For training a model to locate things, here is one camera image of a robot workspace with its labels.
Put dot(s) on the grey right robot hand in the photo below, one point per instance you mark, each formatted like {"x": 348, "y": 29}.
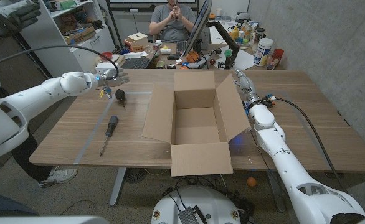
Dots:
{"x": 248, "y": 87}

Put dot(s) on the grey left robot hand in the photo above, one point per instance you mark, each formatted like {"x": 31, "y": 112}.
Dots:
{"x": 117, "y": 79}

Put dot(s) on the black rubber air blower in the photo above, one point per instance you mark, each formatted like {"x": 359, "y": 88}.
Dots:
{"x": 120, "y": 95}

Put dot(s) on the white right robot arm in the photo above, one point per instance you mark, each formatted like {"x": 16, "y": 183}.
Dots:
{"x": 288, "y": 165}

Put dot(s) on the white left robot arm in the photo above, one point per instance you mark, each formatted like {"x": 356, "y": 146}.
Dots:
{"x": 30, "y": 96}

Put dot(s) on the black laptop keyboard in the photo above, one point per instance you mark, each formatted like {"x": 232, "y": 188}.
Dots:
{"x": 135, "y": 63}

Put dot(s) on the red bowl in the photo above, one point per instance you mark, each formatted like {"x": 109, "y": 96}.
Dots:
{"x": 106, "y": 56}

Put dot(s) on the white canister blue label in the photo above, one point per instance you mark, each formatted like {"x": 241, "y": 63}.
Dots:
{"x": 263, "y": 51}

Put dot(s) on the green ball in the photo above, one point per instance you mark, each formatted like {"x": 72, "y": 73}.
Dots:
{"x": 228, "y": 53}

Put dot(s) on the small wooden slotted box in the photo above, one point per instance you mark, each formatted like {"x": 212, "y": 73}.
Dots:
{"x": 137, "y": 40}

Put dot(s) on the dark lidded jar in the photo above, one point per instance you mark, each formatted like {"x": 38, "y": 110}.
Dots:
{"x": 258, "y": 37}

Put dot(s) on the yellow bottle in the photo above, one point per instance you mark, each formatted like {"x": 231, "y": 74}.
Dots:
{"x": 235, "y": 33}

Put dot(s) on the printed cardboard box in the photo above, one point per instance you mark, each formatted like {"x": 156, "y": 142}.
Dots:
{"x": 81, "y": 35}

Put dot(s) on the small orange basketball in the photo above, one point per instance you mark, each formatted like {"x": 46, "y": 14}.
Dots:
{"x": 192, "y": 57}

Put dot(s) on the white shelving unit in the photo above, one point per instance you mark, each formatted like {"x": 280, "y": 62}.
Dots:
{"x": 54, "y": 59}

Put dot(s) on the grey desktop keyboard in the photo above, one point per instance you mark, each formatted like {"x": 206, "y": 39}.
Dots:
{"x": 181, "y": 48}

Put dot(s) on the seated person grey shirt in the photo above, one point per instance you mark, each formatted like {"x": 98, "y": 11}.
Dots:
{"x": 173, "y": 28}

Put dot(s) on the black computer monitor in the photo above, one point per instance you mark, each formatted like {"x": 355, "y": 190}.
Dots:
{"x": 198, "y": 28}

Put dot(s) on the open cardboard box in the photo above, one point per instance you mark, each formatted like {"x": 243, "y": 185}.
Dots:
{"x": 201, "y": 158}

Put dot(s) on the orange ball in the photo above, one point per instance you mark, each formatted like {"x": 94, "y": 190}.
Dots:
{"x": 251, "y": 182}

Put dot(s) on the round black floor fan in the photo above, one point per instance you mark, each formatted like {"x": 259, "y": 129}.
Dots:
{"x": 135, "y": 175}

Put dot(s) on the grey table leg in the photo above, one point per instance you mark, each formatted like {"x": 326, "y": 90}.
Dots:
{"x": 278, "y": 199}
{"x": 117, "y": 186}

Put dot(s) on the standing person black trousers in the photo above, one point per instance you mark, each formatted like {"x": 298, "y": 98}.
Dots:
{"x": 30, "y": 161}

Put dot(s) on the white robot torso base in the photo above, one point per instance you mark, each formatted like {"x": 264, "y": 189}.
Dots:
{"x": 213, "y": 205}

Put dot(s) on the black grey glove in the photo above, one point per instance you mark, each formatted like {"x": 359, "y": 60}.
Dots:
{"x": 8, "y": 18}

